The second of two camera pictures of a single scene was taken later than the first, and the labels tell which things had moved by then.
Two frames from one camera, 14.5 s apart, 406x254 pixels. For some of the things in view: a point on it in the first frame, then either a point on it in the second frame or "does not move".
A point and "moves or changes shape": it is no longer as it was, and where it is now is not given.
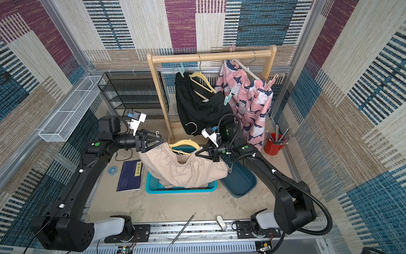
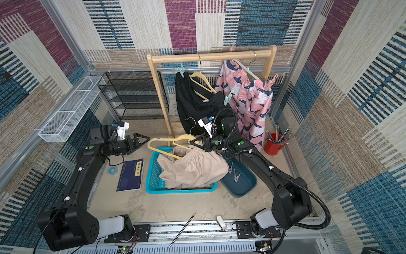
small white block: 221,222 does not move
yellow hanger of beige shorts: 184,142 to 186,137
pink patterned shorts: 251,100 does not move
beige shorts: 159,159 moves or changes shape
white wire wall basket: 61,124 does not move
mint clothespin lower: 227,98 does not move
